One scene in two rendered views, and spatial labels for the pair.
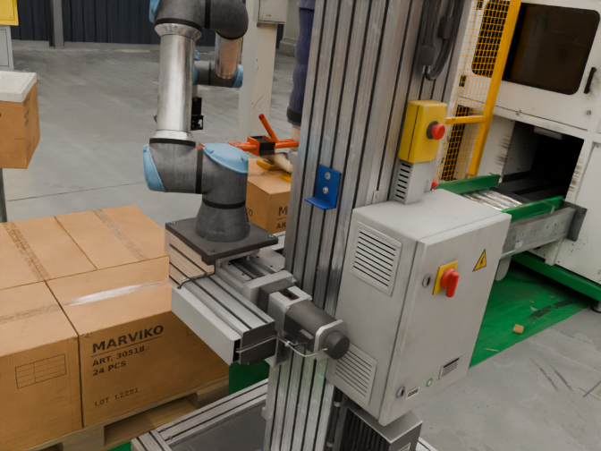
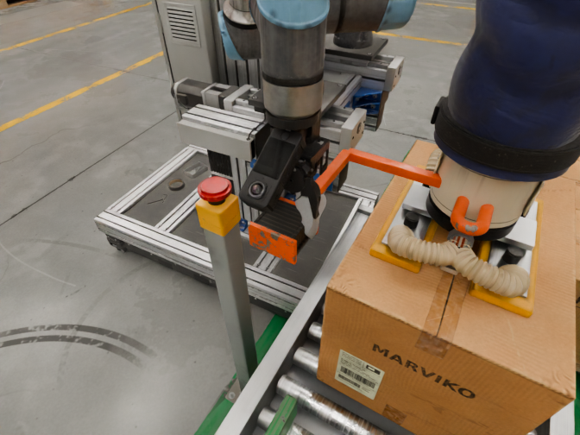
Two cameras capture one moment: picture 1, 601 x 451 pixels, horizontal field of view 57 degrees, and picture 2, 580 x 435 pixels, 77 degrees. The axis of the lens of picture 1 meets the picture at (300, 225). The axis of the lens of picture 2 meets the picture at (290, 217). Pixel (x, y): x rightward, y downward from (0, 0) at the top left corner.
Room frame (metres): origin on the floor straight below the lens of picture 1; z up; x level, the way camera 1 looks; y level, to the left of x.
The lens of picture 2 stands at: (2.68, -0.53, 1.50)
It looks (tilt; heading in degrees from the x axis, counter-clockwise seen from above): 43 degrees down; 160
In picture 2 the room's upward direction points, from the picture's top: straight up
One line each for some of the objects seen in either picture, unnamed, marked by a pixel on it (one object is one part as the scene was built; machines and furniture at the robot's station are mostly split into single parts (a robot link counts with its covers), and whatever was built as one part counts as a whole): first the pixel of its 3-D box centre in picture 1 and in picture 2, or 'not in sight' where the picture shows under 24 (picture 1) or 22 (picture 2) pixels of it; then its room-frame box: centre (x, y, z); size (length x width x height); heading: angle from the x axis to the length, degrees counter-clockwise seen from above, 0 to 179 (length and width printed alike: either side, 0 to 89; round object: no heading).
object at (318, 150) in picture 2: not in sight; (294, 145); (2.26, -0.37, 1.22); 0.09 x 0.08 x 0.12; 130
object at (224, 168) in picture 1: (223, 171); not in sight; (1.36, 0.22, 1.20); 0.13 x 0.12 x 0.14; 101
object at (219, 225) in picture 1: (223, 213); (354, 28); (1.37, 0.21, 1.09); 0.15 x 0.15 x 0.10
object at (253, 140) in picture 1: (260, 145); not in sight; (2.13, 0.19, 1.08); 0.10 x 0.08 x 0.06; 40
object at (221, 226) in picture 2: not in sight; (239, 324); (2.07, -0.48, 0.50); 0.07 x 0.07 x 1.00; 40
